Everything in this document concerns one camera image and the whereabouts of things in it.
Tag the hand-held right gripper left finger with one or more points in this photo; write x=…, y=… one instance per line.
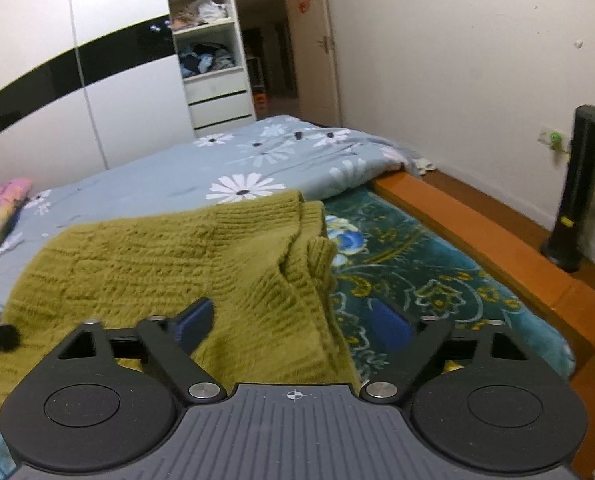
x=197, y=319

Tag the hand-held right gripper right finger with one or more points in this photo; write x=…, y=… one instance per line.
x=392, y=327

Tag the olive green knitted sweater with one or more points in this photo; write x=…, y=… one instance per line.
x=152, y=260

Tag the pile of dark blue clothes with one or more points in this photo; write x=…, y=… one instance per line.
x=205, y=60

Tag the pile of white pink clothes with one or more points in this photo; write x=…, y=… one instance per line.
x=202, y=12

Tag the teal floral plush blanket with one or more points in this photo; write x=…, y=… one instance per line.
x=427, y=270

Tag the pink cartoon print blanket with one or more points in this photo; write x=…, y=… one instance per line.
x=7, y=197

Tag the grey-blue daisy print quilt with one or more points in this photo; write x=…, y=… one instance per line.
x=177, y=170

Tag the pale slippers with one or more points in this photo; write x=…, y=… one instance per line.
x=423, y=165

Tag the white sliding-door wardrobe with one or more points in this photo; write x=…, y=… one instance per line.
x=117, y=110

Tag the white open shelf unit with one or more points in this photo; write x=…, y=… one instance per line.
x=217, y=92

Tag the black tower heater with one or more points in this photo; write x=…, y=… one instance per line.
x=577, y=185

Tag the green plug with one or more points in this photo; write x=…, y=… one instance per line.
x=556, y=141

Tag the cream room door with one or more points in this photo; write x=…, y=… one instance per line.
x=317, y=80

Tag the wooden bed frame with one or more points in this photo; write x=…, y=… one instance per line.
x=477, y=230

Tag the white wall socket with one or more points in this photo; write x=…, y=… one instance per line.
x=545, y=136

